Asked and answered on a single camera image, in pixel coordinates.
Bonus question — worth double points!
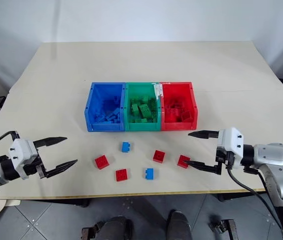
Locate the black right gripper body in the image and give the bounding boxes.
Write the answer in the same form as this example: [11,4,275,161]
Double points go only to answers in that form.
[214,146,235,176]

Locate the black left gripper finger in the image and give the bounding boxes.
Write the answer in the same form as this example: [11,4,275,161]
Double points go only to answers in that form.
[44,159,79,179]
[33,136,68,150]

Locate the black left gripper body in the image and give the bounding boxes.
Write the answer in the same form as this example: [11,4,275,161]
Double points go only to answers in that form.
[23,140,50,180]

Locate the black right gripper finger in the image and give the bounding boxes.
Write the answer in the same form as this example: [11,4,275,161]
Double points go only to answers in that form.
[187,129,221,140]
[184,160,218,174]

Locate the red square toy brick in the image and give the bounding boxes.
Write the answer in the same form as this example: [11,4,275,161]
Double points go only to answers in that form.
[94,154,111,171]
[176,154,191,169]
[152,149,167,164]
[115,168,130,182]

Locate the red plastic bin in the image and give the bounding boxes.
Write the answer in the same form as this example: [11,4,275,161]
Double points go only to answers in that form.
[159,80,200,132]

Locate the small blue toy brick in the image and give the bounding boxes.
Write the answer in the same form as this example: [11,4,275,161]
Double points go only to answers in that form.
[120,141,134,154]
[144,167,156,181]

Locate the blue plastic bin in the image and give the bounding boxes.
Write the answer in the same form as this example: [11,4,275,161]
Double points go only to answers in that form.
[84,81,127,133]

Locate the dark rounded shape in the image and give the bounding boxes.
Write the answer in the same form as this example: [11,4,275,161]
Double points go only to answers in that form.
[98,215,133,240]
[166,209,192,240]

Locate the green plastic bin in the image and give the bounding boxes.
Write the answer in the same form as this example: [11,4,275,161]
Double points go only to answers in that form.
[123,81,163,132]

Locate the torn white bin label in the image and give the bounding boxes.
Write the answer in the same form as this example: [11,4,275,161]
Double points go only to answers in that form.
[151,83,163,101]

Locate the large green toy brick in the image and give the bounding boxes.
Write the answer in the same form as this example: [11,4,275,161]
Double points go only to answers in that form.
[138,102,152,119]

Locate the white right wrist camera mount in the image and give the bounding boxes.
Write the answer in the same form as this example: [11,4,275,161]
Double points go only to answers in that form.
[216,127,245,167]

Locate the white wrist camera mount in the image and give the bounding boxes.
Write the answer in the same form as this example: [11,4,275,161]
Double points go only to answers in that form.
[216,127,245,167]
[8,138,41,180]

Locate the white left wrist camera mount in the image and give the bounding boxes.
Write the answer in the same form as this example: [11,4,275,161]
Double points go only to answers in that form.
[8,138,41,180]

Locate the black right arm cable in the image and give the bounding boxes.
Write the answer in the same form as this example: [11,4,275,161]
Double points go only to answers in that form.
[226,163,283,237]

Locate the black metal bracket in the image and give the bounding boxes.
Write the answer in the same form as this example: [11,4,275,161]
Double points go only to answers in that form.
[81,225,100,240]
[209,218,238,240]

